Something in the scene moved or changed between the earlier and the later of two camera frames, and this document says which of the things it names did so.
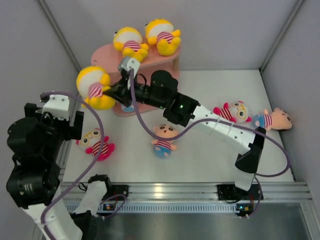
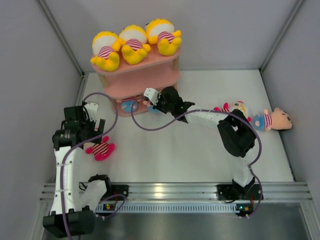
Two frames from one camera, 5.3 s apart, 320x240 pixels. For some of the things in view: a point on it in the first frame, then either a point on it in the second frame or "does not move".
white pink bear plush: (93, 138) does not move
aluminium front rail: (196, 192) does not move
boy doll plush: (278, 119) does not move
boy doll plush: (163, 149) → (147, 101)
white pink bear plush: (236, 111) does not move
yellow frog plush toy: (161, 32) does not move
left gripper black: (71, 132) → (94, 133)
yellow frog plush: (91, 82) → (105, 46)
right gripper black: (122, 91) → (160, 97)
